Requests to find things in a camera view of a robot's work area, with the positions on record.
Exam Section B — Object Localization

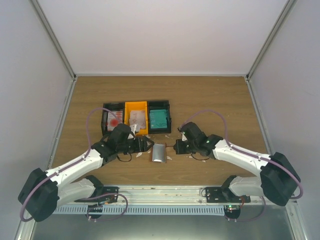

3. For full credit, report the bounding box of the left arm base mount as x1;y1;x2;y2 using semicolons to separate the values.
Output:
86;186;120;204

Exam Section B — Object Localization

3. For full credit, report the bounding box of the white pink cards stack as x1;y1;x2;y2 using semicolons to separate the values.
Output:
129;110;146;130

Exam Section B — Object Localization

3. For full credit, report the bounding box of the brown leather card holder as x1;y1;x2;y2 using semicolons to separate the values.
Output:
150;143;174;164

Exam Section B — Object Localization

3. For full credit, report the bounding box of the orange bin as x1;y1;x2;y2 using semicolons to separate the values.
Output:
124;101;149;135

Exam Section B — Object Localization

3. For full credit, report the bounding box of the red white cards stack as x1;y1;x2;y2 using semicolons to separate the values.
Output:
106;110;123;131

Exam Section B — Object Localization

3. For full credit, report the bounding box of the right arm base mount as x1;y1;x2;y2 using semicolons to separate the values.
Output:
200;186;251;204

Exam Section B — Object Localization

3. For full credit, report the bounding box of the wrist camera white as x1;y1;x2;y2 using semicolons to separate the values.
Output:
177;126;187;142
128;124;140;139

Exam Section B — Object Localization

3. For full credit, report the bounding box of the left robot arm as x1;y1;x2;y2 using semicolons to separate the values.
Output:
18;123;155;222

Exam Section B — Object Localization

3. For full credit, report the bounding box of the grey slotted cable duct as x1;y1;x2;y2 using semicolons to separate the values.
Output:
54;204;225;216

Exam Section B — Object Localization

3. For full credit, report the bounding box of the black bin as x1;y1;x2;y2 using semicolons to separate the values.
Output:
147;100;172;134
101;102;125;136

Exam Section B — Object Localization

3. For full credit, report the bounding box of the black bin right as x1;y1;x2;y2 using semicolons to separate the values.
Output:
147;100;172;134

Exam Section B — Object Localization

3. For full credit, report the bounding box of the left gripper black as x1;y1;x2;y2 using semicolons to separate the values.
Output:
117;135;154;154

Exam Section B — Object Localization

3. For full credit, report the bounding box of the green credit card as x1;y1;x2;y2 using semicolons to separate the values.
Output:
149;109;168;129

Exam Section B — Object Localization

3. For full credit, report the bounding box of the black bin left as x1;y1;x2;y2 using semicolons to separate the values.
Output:
101;102;125;136

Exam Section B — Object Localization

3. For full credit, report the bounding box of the aluminium rail frame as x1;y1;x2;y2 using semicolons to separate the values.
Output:
15;185;308;240

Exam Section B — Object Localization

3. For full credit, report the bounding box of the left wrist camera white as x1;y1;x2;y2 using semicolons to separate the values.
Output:
128;124;140;139

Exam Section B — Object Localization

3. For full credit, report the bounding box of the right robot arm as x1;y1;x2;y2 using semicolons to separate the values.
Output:
173;122;301;206

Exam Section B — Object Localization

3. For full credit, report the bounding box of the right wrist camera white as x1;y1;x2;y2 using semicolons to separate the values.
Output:
177;126;187;142

